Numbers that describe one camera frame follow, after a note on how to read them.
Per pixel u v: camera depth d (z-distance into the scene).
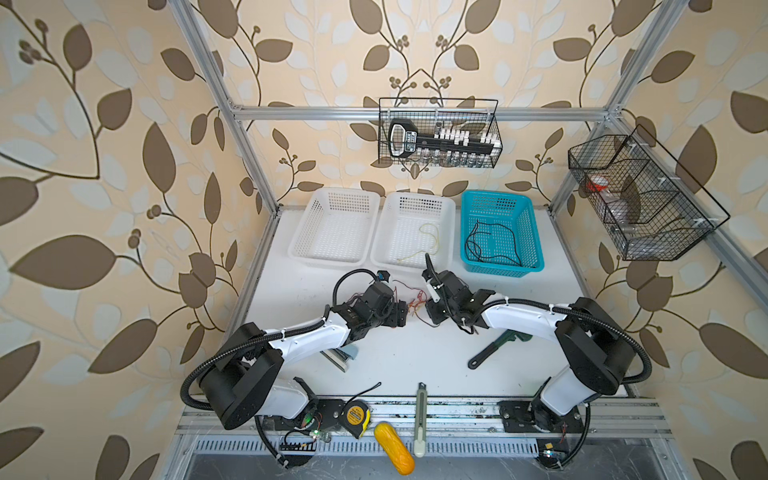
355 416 0.72
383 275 0.79
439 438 0.72
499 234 1.12
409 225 1.16
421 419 0.73
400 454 0.67
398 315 0.77
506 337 0.86
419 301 0.93
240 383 0.42
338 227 1.16
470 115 0.91
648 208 0.74
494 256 1.05
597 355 0.45
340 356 0.82
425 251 1.07
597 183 0.81
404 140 0.85
